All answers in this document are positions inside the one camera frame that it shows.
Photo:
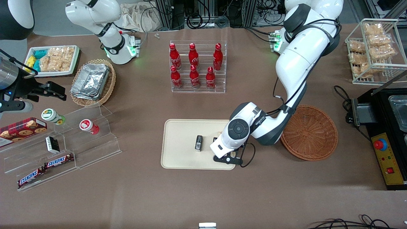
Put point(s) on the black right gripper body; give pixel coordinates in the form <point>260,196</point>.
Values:
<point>26,86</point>

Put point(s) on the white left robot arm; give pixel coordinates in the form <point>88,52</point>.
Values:
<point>295,63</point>

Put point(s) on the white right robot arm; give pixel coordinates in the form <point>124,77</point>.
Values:
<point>95,12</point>

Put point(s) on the white snack tray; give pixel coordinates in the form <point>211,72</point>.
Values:
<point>51,73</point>

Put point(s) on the beige plastic tray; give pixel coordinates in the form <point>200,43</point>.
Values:
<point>181,143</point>

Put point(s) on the oval tan wicker basket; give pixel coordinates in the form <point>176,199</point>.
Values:
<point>109,86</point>

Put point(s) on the round brown wicker basket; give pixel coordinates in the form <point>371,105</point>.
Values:
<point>311,133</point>

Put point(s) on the green capped drink cup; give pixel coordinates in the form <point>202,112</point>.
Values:
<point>51,115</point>

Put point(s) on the teal snack packet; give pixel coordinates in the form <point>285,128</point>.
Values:
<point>37,65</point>
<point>40,53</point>

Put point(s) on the yellow snack packet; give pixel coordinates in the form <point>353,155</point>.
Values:
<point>29,63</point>

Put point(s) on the bag of rice crackers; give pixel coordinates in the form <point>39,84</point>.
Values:
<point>57,58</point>

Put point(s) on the small black box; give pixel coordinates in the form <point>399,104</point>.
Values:
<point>199,143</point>

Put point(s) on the stack of foil containers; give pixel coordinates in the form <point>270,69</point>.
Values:
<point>90,81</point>

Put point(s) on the red cookie box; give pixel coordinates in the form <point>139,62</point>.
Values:
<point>22,130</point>

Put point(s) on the red capped drink cup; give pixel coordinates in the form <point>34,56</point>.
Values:
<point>87,125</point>

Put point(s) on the black and white small carton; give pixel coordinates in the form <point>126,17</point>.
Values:
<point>52,144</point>

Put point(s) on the Snickers chocolate bar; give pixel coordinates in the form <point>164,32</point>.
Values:
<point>31,177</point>
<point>58,161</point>

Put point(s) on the clear acrylic stepped shelf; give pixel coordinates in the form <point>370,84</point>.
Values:
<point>95,149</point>

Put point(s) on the small white device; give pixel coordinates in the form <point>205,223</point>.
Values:
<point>207,225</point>

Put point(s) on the clear acrylic bottle rack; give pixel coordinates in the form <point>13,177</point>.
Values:
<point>203,90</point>

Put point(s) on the red cola bottle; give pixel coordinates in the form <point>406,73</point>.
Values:
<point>210,79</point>
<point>175,79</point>
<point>194,78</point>
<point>217,58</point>
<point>193,56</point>
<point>175,57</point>

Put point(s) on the beige cloth bag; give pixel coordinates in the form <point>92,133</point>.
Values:
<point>140,16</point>

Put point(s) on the red emergency stop button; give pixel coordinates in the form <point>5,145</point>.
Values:
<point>380,144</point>

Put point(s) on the bagged fried snack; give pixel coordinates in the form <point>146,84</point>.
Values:
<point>356,47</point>
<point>380,39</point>
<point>357,58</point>
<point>381,52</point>
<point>374,29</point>
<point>361,70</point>

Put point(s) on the black appliance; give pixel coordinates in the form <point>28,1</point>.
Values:
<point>381,111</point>

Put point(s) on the yellow control box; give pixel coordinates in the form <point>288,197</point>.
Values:
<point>389,159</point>

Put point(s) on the metal pan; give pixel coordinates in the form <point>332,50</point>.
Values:
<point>399,111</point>

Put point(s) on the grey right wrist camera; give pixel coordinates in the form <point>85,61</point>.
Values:
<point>17,107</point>

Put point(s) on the aluminium frame post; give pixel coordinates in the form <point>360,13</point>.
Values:
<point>163,14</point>
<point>249,12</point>

